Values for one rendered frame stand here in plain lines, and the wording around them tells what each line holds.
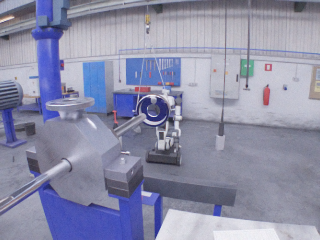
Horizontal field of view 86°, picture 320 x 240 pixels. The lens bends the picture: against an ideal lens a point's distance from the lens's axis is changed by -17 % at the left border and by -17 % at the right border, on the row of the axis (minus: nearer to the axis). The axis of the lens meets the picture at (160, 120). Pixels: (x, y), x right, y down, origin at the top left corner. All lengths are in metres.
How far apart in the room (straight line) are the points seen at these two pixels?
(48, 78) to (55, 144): 1.96
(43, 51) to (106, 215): 2.39
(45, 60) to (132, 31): 4.24
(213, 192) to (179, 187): 0.22
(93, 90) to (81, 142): 5.93
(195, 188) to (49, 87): 2.38
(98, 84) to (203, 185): 5.82
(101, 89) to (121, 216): 5.79
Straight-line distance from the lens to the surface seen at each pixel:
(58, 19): 3.01
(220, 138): 1.72
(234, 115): 6.12
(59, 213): 1.51
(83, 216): 1.35
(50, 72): 3.03
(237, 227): 1.06
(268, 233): 1.07
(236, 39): 6.08
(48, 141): 1.19
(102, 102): 6.75
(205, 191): 1.35
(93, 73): 6.86
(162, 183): 1.38
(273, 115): 6.25
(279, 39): 6.24
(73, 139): 1.04
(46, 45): 3.05
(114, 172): 0.98
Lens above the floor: 1.58
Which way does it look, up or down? 15 degrees down
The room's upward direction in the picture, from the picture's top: straight up
